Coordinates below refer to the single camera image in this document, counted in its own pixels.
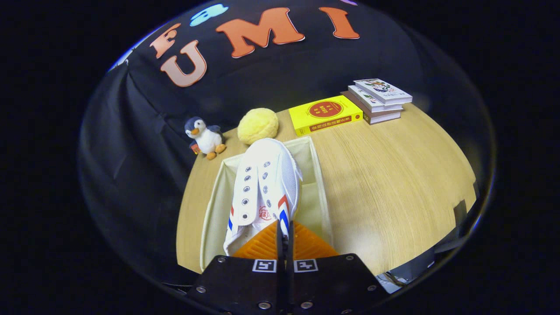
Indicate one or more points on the white book with leaf print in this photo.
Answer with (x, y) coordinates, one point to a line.
(365, 98)

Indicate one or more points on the white book with floral cover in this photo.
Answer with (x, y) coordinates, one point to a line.
(383, 89)

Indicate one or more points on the yellow round plush toy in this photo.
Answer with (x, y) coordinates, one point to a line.
(258, 126)

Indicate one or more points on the penguin plush toy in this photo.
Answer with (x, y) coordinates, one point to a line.
(208, 140)

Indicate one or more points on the black backdrop cloth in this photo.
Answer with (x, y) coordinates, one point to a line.
(140, 144)

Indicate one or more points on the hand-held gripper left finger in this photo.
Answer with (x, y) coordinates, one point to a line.
(236, 284)

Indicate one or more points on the cream fabric storage box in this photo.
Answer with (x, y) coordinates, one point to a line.
(218, 205)

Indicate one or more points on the yellow book with red circle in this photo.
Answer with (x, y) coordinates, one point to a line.
(323, 111)

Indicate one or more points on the white canvas shoe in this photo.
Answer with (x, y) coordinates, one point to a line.
(267, 175)

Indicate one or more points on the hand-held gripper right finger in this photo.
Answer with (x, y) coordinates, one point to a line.
(332, 284)

